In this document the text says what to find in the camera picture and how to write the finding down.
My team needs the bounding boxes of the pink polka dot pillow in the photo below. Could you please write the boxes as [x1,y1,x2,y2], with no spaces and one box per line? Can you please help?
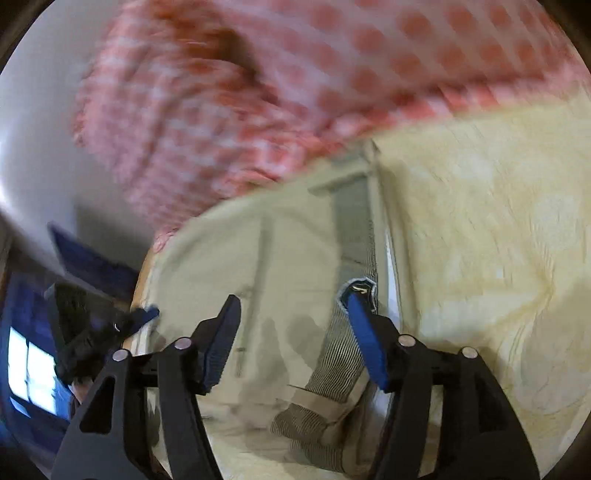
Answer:
[73,1,345,249]

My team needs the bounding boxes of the beige khaki pants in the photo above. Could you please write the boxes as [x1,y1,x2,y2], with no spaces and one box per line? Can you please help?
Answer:
[129,141,401,479]

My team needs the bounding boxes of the cream patterned bedspread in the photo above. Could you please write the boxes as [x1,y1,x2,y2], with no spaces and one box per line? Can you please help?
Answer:
[373,94,590,479]

